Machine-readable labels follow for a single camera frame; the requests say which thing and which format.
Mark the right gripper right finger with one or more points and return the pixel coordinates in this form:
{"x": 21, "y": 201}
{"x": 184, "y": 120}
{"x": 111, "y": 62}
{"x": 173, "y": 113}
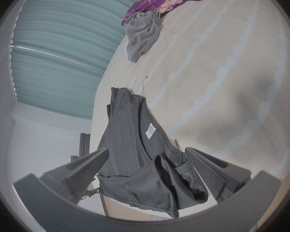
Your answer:
{"x": 222, "y": 175}

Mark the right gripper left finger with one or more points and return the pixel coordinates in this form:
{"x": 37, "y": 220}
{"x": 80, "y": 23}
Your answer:
{"x": 75, "y": 175}

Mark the black T-shirt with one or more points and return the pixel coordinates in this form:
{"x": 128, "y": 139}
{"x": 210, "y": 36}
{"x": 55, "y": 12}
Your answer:
{"x": 140, "y": 173}

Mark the bed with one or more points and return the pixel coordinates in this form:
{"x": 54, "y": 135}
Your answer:
{"x": 232, "y": 81}

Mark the blue-green curtain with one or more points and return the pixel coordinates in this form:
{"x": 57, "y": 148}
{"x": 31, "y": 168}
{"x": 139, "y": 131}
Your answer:
{"x": 70, "y": 20}
{"x": 58, "y": 86}

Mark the grey knitted garment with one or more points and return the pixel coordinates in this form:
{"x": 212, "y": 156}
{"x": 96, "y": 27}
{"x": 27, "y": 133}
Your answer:
{"x": 141, "y": 35}

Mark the pink garment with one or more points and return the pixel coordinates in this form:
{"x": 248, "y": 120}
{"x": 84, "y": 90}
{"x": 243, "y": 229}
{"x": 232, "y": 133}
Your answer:
{"x": 169, "y": 2}

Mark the purple satin garment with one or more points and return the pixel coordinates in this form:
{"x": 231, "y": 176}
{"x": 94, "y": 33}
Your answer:
{"x": 149, "y": 0}

